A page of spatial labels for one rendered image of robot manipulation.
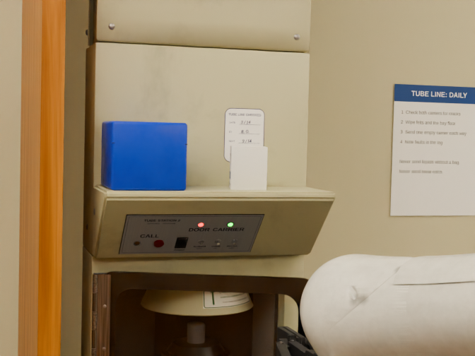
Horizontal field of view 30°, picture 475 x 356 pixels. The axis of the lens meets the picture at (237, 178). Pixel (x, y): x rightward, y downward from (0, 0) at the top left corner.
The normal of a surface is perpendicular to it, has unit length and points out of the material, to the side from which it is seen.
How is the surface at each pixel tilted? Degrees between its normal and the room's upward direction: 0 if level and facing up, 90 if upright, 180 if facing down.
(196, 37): 90
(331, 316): 89
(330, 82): 90
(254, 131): 90
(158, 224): 135
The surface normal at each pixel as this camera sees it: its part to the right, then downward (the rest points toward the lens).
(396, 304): -0.77, -0.18
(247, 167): 0.04, 0.05
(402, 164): 0.29, 0.06
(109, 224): 0.18, 0.75
